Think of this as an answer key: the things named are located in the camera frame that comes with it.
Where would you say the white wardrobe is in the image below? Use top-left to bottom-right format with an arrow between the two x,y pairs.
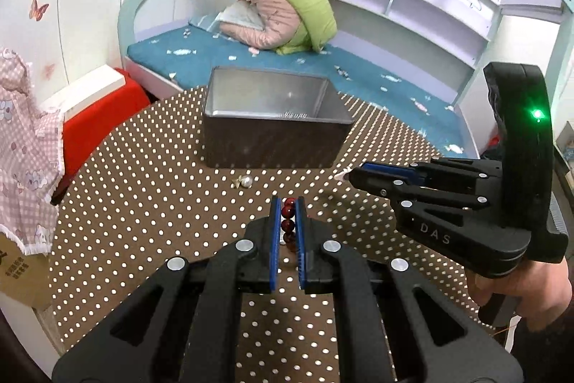
0,0 -> 180,97

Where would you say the green padded jacket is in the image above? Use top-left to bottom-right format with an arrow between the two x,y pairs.
258,0 -> 338,56

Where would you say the teal candy print mattress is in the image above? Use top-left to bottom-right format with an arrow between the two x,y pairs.
126,13 -> 476,159

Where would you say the white board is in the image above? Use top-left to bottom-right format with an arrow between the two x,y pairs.
38,66 -> 125,119

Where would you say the pink butterfly sticker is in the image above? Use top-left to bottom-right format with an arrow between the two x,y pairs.
29,0 -> 49,22

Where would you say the purple wall shelf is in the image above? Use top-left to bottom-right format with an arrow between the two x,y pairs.
251,0 -> 507,106

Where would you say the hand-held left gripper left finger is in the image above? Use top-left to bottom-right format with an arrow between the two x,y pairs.
51,195 -> 283,383

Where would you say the pink checked cloth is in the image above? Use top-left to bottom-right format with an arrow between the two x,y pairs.
0,46 -> 63,254

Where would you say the cardboard box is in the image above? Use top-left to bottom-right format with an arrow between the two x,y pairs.
0,226 -> 52,312

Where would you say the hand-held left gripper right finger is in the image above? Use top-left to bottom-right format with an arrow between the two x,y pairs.
296,195 -> 525,383

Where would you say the red stool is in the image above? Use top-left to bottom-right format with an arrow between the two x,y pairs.
51,69 -> 151,204

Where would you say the brown polka dot tablecloth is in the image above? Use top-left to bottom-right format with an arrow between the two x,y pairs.
47,84 -> 507,383

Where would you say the white pillow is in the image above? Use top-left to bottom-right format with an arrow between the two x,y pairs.
215,1 -> 265,31

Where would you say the grey metal tin box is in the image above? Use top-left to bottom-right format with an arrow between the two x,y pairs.
203,66 -> 355,169

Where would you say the red bead bracelet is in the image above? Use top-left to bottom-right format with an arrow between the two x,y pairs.
282,197 -> 300,253

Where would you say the person's right hand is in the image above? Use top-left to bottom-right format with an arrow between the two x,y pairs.
466,248 -> 574,332

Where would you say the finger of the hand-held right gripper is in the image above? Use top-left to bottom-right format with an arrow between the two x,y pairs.
350,168 -> 489,213
361,159 -> 500,187

